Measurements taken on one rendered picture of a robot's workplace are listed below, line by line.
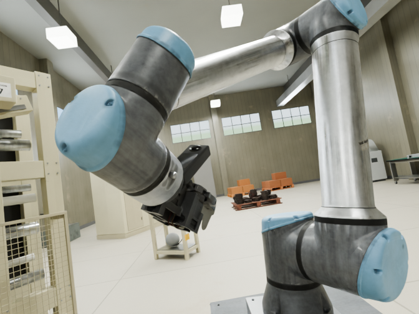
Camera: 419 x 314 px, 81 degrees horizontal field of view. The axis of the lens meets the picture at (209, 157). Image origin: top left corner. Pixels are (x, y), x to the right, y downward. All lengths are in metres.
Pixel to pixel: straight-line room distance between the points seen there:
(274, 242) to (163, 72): 0.54
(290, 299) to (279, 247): 0.13
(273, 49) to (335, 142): 0.30
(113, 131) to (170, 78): 0.11
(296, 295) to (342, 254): 0.20
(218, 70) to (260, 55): 0.15
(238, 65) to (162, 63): 0.31
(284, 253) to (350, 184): 0.24
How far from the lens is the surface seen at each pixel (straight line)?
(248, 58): 0.65
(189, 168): 0.43
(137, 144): 0.29
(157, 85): 0.32
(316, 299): 0.77
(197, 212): 0.46
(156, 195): 0.36
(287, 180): 12.22
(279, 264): 0.73
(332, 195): 0.63
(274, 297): 0.77
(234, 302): 1.05
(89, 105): 0.30
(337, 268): 0.63
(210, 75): 0.56
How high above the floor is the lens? 1.06
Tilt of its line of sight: 5 degrees up
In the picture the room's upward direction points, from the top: 9 degrees counter-clockwise
